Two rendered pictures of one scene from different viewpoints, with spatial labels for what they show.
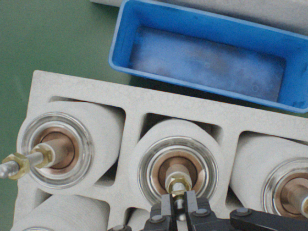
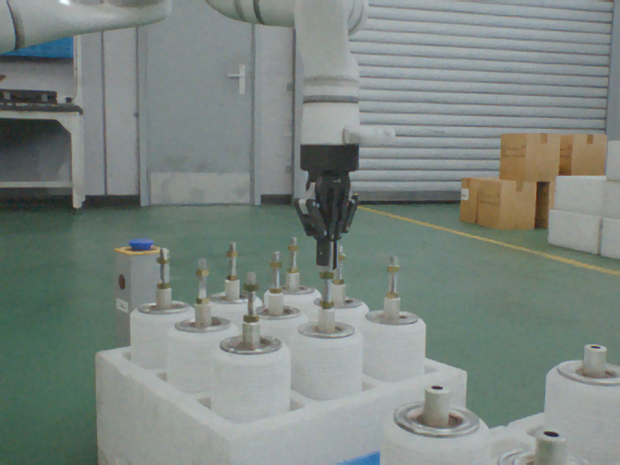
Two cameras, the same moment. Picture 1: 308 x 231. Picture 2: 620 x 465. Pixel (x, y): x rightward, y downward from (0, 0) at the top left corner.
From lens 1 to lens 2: 85 cm
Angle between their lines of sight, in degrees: 79
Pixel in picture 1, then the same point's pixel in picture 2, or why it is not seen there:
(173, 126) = (355, 339)
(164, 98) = (376, 394)
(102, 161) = (366, 326)
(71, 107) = (410, 327)
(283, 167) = (278, 345)
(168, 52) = not seen: outside the picture
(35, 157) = (392, 284)
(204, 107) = (347, 401)
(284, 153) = (283, 351)
